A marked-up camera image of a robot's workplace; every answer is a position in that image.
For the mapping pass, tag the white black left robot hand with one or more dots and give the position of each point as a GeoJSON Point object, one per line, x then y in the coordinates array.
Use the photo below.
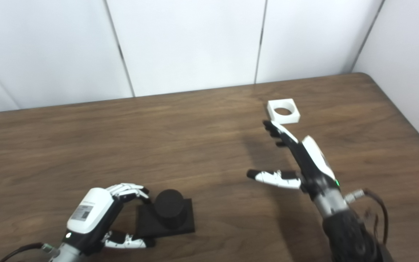
{"type": "Point", "coordinates": [89, 211]}

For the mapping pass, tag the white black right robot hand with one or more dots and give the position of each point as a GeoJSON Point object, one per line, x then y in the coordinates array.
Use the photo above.
{"type": "Point", "coordinates": [313, 163]}

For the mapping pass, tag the white square piece with hole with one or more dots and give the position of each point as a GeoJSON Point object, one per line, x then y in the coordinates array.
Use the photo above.
{"type": "Point", "coordinates": [286, 118]}

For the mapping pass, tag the black peg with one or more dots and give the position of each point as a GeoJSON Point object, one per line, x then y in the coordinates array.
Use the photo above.
{"type": "Point", "coordinates": [169, 211]}

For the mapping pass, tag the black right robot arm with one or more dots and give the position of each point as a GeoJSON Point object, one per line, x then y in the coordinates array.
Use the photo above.
{"type": "Point", "coordinates": [347, 233]}

